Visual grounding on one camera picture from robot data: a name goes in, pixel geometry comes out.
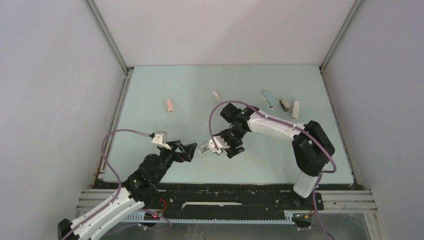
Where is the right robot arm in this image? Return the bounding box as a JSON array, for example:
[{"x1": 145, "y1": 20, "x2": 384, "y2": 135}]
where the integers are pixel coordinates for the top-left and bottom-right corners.
[{"x1": 208, "y1": 101, "x2": 337, "y2": 209}]

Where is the small cream stapler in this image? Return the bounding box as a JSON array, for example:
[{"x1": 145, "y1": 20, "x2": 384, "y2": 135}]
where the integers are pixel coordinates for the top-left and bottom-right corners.
[{"x1": 212, "y1": 90, "x2": 221, "y2": 101}]

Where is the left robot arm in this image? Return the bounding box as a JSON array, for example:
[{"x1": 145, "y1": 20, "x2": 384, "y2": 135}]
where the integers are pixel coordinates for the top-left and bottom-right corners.
[{"x1": 57, "y1": 140, "x2": 198, "y2": 240}]

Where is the blue cable duct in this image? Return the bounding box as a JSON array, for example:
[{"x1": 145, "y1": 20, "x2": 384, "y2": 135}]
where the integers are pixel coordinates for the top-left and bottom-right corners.
[{"x1": 120, "y1": 211, "x2": 295, "y2": 225}]

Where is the beige stapler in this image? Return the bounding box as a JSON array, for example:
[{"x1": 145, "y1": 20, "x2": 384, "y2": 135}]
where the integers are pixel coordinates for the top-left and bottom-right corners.
[{"x1": 279, "y1": 98, "x2": 291, "y2": 112}]

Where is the pink stapler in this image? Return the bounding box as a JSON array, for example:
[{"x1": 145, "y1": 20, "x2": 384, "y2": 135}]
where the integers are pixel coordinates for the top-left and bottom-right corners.
[{"x1": 166, "y1": 98, "x2": 175, "y2": 113}]

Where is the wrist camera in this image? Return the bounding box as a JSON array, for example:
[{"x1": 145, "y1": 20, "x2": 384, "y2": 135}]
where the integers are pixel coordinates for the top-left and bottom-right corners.
[
  {"x1": 151, "y1": 131, "x2": 172, "y2": 150},
  {"x1": 207, "y1": 135, "x2": 230, "y2": 156}
]

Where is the staple box tray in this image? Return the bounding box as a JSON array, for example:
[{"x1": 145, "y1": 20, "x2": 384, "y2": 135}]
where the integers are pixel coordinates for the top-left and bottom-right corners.
[{"x1": 197, "y1": 143, "x2": 210, "y2": 155}]

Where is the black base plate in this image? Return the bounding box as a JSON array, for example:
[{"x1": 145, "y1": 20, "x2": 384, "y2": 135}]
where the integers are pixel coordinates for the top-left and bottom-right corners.
[{"x1": 145, "y1": 183, "x2": 324, "y2": 220}]

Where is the blue stapler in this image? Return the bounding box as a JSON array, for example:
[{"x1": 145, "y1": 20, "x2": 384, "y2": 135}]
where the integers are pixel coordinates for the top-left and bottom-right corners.
[{"x1": 261, "y1": 90, "x2": 276, "y2": 110}]

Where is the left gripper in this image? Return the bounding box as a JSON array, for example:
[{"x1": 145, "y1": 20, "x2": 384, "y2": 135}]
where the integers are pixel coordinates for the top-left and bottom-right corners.
[{"x1": 154, "y1": 140, "x2": 196, "y2": 183}]

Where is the white stapler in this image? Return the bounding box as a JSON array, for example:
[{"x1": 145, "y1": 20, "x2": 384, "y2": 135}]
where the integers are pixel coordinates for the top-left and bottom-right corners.
[{"x1": 291, "y1": 100, "x2": 300, "y2": 120}]

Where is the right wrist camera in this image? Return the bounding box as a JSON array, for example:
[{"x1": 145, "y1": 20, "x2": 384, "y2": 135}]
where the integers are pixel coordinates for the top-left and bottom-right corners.
[{"x1": 207, "y1": 135, "x2": 230, "y2": 156}]

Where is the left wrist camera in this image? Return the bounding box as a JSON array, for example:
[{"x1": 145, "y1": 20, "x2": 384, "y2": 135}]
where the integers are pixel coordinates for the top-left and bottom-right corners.
[{"x1": 151, "y1": 131, "x2": 172, "y2": 150}]

